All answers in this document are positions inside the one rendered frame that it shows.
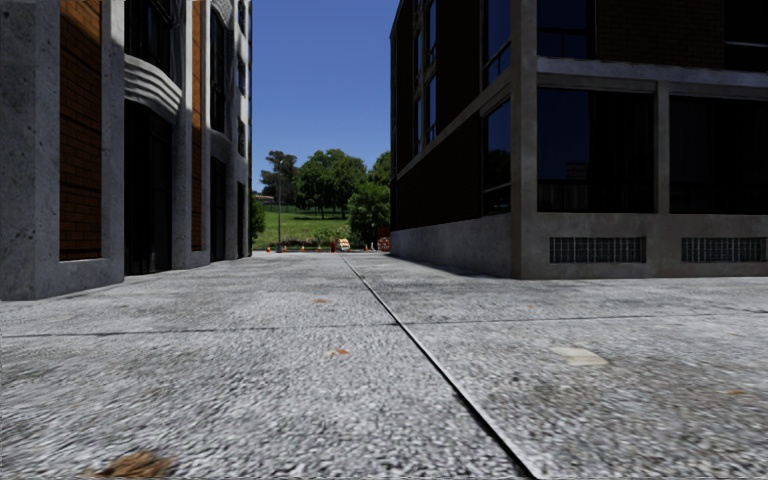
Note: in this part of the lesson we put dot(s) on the trees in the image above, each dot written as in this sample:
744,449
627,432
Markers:
330,180

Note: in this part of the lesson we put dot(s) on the dark brick and concrete building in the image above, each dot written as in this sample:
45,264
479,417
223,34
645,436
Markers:
588,150

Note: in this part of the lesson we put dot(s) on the orange and white barrier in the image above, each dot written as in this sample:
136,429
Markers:
383,243
343,244

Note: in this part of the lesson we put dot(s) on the grey concrete and brick building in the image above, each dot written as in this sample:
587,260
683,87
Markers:
30,150

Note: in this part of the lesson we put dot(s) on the grey street lamp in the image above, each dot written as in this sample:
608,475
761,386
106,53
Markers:
279,210

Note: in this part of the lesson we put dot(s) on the tree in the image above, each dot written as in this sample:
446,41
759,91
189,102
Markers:
257,219

